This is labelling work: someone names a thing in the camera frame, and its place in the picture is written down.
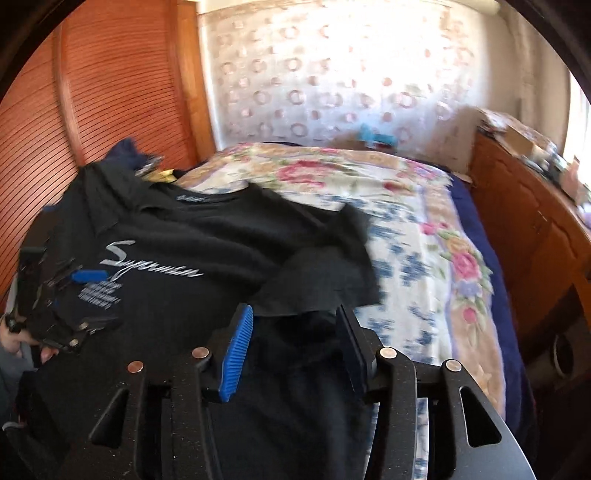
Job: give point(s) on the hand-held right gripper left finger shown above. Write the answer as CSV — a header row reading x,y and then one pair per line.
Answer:
x,y
238,355

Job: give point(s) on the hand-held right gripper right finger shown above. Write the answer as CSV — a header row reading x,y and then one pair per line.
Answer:
x,y
349,353

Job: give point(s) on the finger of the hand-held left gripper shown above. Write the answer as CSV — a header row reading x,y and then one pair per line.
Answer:
x,y
90,276
83,328

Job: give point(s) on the black printed t-shirt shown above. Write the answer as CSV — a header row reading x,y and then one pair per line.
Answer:
x,y
194,249

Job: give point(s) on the navy folded clothes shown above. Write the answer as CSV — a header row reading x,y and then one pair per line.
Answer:
x,y
127,154

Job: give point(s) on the person's left hand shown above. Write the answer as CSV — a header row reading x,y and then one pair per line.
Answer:
x,y
46,355

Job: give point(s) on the yellow cloth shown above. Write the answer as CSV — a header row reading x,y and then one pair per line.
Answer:
x,y
161,175

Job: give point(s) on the floral bed blanket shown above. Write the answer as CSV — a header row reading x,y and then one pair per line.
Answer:
x,y
415,230

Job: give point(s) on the navy bed sheet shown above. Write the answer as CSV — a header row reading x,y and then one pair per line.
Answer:
x,y
478,221

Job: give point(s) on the wooden louvered wardrobe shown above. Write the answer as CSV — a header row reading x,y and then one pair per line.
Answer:
x,y
115,92

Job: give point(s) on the wooden dresser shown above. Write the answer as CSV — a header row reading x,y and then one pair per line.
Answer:
x,y
531,240

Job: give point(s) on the light blue plastic object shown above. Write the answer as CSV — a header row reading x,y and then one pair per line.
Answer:
x,y
376,136

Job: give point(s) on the circle patterned curtain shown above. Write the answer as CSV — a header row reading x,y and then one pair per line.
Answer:
x,y
332,69

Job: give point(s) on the bright window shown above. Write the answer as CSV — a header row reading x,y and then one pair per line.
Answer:
x,y
579,129

